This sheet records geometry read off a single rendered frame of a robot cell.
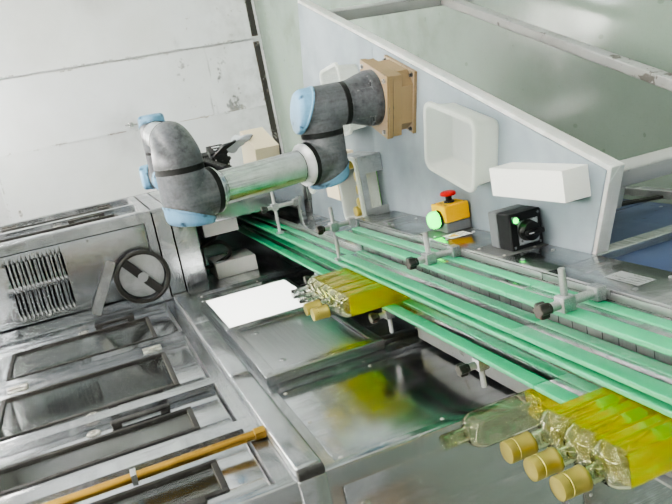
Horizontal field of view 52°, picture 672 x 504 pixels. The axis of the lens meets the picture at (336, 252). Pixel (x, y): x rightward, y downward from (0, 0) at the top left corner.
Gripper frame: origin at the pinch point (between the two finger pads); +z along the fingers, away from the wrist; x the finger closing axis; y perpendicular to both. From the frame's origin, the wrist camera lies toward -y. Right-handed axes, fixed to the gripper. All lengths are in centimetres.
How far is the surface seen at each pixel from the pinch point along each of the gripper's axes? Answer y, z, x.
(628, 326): -136, 17, -24
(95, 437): -58, -64, 38
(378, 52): -15.6, 35.5, -31.0
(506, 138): -78, 36, -28
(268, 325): -25, -9, 46
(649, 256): -114, 45, -15
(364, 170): -17.1, 29.3, 4.3
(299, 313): -23, 2, 47
